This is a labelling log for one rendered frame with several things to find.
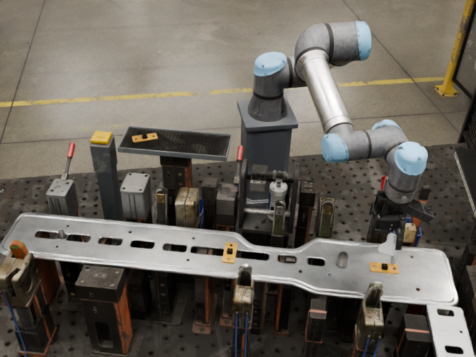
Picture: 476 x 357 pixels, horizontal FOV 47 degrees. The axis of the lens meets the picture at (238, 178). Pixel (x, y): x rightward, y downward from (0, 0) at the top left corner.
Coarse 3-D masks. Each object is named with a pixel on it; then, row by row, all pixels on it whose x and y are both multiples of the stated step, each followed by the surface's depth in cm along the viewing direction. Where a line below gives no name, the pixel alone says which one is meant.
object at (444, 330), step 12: (432, 312) 151; (456, 312) 151; (432, 324) 147; (444, 324) 147; (456, 324) 148; (432, 336) 144; (444, 336) 144; (456, 336) 144; (468, 336) 145; (444, 348) 141; (468, 348) 142
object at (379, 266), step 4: (372, 264) 164; (376, 264) 164; (380, 264) 164; (388, 264) 164; (396, 264) 164; (372, 268) 163; (376, 268) 163; (380, 268) 163; (384, 268) 162; (388, 268) 163; (392, 268) 163; (396, 268) 163; (380, 272) 162; (384, 272) 162; (388, 272) 162; (392, 272) 162; (396, 272) 162
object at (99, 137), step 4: (96, 132) 189; (100, 132) 189; (104, 132) 189; (108, 132) 189; (92, 136) 187; (96, 136) 187; (100, 136) 187; (104, 136) 187; (108, 136) 187; (92, 140) 185; (96, 140) 185; (100, 140) 185; (104, 140) 185; (108, 140) 186
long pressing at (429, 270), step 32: (32, 224) 175; (64, 224) 175; (96, 224) 176; (128, 224) 175; (64, 256) 164; (96, 256) 164; (128, 256) 165; (160, 256) 165; (192, 256) 165; (320, 256) 166; (352, 256) 167; (384, 256) 167; (416, 256) 167; (320, 288) 157; (352, 288) 157; (384, 288) 157; (448, 288) 158
